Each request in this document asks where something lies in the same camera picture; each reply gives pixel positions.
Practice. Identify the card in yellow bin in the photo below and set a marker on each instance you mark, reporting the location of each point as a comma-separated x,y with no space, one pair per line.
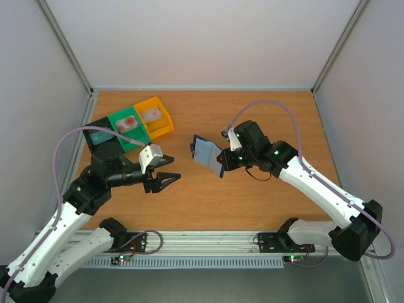
151,114

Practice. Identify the yellow plastic bin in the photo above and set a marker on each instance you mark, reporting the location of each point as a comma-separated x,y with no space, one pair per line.
160,127

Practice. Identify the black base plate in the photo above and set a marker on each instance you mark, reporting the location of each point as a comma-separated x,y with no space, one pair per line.
132,241
268,242

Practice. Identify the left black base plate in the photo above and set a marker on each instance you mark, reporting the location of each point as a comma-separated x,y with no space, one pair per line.
132,241

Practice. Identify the red white card in bin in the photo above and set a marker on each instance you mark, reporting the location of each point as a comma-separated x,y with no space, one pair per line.
127,124

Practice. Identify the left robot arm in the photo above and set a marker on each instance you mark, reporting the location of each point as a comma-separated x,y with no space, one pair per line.
35,274

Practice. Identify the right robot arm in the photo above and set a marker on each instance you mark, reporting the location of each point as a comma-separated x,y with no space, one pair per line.
354,223

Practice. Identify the aluminium front rail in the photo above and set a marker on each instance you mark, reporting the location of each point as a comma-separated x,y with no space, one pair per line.
210,243

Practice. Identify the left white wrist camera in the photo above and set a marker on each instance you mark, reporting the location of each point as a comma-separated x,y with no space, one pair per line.
149,156

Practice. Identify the black plastic bin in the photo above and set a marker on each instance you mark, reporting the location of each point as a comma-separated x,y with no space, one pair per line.
102,123

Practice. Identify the green plastic bin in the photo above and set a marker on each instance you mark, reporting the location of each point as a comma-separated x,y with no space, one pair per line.
140,133

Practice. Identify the blue card holder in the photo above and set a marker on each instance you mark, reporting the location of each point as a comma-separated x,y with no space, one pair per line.
205,152

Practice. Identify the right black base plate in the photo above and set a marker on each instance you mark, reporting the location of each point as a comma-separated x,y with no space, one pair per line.
268,242

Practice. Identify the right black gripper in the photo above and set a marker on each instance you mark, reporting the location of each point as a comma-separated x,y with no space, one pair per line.
228,160

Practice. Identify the teal card in black bin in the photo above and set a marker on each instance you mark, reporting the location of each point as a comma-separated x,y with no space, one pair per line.
100,137

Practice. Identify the grey slotted cable duct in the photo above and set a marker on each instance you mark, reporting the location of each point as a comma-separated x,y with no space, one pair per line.
186,262

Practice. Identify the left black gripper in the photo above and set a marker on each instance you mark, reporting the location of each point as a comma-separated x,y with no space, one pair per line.
156,184

